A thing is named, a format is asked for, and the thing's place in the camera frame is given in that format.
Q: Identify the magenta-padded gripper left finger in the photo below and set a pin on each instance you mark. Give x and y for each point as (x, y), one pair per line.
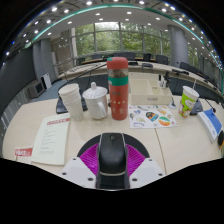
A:
(77, 170)

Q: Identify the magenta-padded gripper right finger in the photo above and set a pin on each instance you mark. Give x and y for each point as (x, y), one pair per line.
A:
(146, 170)

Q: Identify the black computer mouse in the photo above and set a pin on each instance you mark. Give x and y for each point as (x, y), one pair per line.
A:
(112, 156)

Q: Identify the black mouse pad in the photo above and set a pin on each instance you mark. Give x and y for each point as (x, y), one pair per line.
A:
(86, 144)

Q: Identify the white sheet with red header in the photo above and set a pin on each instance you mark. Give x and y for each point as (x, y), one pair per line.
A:
(51, 140)

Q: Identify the colourful sticker sheet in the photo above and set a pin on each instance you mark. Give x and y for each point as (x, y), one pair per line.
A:
(151, 117)

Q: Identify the red and white leaflet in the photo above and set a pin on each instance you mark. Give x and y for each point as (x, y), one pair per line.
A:
(24, 154)

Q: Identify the white paper cup stack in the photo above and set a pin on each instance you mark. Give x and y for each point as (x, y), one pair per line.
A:
(72, 101)

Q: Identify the white lidded mug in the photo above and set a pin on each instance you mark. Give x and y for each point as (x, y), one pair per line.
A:
(96, 103)

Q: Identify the white desk organizer box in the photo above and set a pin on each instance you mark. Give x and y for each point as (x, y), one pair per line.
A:
(150, 99)

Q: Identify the printed paper cup with straw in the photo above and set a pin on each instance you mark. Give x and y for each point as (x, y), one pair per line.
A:
(187, 103)

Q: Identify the red thermos bottle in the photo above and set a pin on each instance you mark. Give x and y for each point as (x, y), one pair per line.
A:
(117, 96)

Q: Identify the blue and white book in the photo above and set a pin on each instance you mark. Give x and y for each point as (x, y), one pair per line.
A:
(211, 123)

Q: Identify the small white standing board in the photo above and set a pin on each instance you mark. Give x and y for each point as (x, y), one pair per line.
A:
(47, 81)

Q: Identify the long curved conference table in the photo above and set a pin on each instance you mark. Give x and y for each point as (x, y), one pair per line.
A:
(80, 71)

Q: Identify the dark office chairs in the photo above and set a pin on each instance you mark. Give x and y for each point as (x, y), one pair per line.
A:
(161, 59)

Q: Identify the round ceiling lights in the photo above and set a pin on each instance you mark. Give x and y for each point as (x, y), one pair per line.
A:
(89, 3)

